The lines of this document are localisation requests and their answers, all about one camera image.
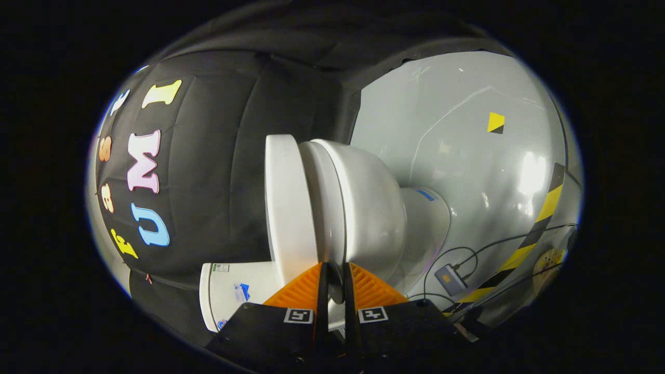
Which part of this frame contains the white toilet bowl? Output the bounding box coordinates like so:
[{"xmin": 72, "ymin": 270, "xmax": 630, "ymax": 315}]
[{"xmin": 299, "ymin": 139, "xmax": 451, "ymax": 297}]

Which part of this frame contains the black backdrop cloth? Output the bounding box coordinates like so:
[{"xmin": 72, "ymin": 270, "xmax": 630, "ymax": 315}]
[{"xmin": 88, "ymin": 0, "xmax": 515, "ymax": 346}]

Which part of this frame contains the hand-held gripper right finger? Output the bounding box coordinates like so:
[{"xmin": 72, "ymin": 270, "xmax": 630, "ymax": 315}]
[{"xmin": 343, "ymin": 262, "xmax": 479, "ymax": 374}]

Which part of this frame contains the round yellow object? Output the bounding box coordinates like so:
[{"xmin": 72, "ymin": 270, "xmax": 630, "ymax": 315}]
[{"xmin": 533, "ymin": 248, "xmax": 567, "ymax": 291}]

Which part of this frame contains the white toilet tank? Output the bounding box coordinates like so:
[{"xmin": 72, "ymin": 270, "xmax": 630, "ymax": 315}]
[{"xmin": 199, "ymin": 261, "xmax": 284, "ymax": 333}]

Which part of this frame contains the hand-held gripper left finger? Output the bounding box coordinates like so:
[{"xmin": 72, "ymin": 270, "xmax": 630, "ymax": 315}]
[{"xmin": 205, "ymin": 262, "xmax": 334, "ymax": 374}]

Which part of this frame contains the small grey device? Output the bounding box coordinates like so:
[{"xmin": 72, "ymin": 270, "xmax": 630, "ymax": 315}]
[{"xmin": 434, "ymin": 264, "xmax": 468, "ymax": 297}]

